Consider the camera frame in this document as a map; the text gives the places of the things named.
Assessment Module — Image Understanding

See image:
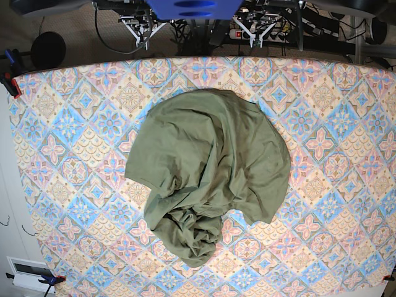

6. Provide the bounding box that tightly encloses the olive green t-shirt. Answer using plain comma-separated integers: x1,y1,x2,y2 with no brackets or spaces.
124,89,291,267

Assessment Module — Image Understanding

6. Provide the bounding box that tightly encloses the lower left table clamp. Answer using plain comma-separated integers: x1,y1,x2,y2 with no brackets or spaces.
6,273,66,286

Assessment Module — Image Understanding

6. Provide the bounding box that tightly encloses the patterned tile tablecloth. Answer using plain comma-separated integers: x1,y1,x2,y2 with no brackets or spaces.
7,58,395,296

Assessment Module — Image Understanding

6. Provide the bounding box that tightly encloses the white wall outlet box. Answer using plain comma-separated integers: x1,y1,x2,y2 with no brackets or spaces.
7,256,54,293

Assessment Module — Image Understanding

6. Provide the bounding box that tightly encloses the white power strip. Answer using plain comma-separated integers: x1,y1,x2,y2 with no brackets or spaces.
229,25,290,43

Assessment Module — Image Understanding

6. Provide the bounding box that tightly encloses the black round stool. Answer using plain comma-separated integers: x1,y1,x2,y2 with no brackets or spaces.
30,32,66,70

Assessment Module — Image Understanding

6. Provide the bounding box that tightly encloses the lower right orange clamp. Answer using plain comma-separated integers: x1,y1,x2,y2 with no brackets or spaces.
383,275,395,282

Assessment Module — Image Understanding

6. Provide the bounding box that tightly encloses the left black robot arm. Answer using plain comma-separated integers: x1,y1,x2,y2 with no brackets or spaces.
233,1,306,51

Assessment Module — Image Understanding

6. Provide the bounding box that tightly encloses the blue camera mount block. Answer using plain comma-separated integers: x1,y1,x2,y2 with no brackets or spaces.
146,0,243,20

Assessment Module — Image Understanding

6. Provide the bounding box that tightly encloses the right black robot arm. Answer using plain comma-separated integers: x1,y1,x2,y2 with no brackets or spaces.
92,1,169,54

